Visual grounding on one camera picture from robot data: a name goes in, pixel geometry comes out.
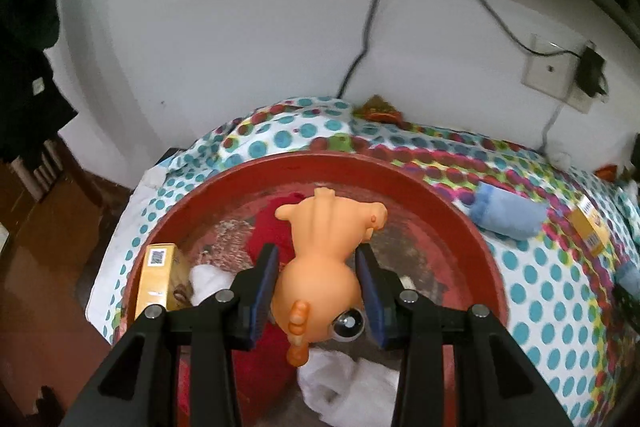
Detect thin grey cable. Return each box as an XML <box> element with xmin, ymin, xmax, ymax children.
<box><xmin>541</xmin><ymin>103</ymin><xmax>563</xmax><ymax>154</ymax></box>

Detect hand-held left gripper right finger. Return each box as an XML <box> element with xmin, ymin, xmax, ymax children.
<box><xmin>356</xmin><ymin>244</ymin><xmax>573</xmax><ymax>427</ymax></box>

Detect black charger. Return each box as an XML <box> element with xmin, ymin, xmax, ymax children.
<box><xmin>575</xmin><ymin>47</ymin><xmax>607</xmax><ymax>98</ymax></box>

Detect small yellow box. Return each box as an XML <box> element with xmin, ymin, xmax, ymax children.
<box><xmin>567</xmin><ymin>194</ymin><xmax>613</xmax><ymax>258</ymax></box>

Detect orange rubber toy animal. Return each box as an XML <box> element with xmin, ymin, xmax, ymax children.
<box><xmin>270</xmin><ymin>187</ymin><xmax>388</xmax><ymax>365</ymax></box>

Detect light blue sock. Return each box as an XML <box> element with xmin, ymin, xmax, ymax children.
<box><xmin>470</xmin><ymin>182</ymin><xmax>548</xmax><ymax>240</ymax></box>

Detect dark hanging clothes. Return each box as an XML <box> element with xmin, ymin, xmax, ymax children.
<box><xmin>0</xmin><ymin>0</ymin><xmax>79</xmax><ymax>168</ymax></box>

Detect red plastic basin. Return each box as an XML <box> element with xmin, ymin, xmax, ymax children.
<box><xmin>112</xmin><ymin>149</ymin><xmax>511</xmax><ymax>427</ymax></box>

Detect polka dot tablecloth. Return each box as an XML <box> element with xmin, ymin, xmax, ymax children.
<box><xmin>85</xmin><ymin>96</ymin><xmax>640</xmax><ymax>427</ymax></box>

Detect grey blue sock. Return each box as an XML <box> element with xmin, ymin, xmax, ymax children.
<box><xmin>614</xmin><ymin>257</ymin><xmax>640</xmax><ymax>293</ymax></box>

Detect white wall plate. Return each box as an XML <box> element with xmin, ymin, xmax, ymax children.
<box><xmin>522</xmin><ymin>34</ymin><xmax>582</xmax><ymax>98</ymax></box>

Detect shiny snack wrapper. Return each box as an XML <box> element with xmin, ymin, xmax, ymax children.
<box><xmin>352</xmin><ymin>94</ymin><xmax>403</xmax><ymax>122</ymax></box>

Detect long yellow box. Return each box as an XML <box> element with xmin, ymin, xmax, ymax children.
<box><xmin>135</xmin><ymin>243</ymin><xmax>190</xmax><ymax>314</ymax></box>

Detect white wall socket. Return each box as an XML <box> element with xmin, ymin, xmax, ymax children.
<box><xmin>569</xmin><ymin>42</ymin><xmax>610</xmax><ymax>114</ymax></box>

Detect thick black cable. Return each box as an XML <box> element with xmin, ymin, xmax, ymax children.
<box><xmin>339</xmin><ymin>0</ymin><xmax>415</xmax><ymax>100</ymax></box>

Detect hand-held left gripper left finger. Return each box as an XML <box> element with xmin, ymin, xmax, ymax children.
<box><xmin>62</xmin><ymin>243</ymin><xmax>280</xmax><ymax>427</ymax></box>

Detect red sock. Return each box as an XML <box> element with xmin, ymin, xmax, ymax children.
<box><xmin>234</xmin><ymin>192</ymin><xmax>308</xmax><ymax>413</ymax></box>

